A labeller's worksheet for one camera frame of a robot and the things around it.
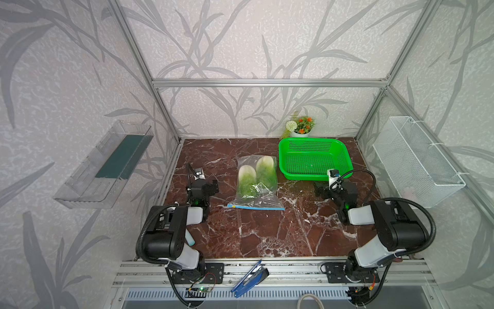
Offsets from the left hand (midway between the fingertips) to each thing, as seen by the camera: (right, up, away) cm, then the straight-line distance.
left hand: (203, 179), depth 94 cm
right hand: (+60, 0, +1) cm, 60 cm away
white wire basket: (+82, +5, -30) cm, 88 cm away
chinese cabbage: (+22, -2, -5) cm, 23 cm away
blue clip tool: (+26, -34, -22) cm, 48 cm away
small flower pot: (+51, +28, +14) cm, 60 cm away
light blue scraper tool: (-2, -23, -13) cm, 27 cm away
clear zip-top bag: (+31, -10, -1) cm, 33 cm away
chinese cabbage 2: (+31, +3, -1) cm, 32 cm away
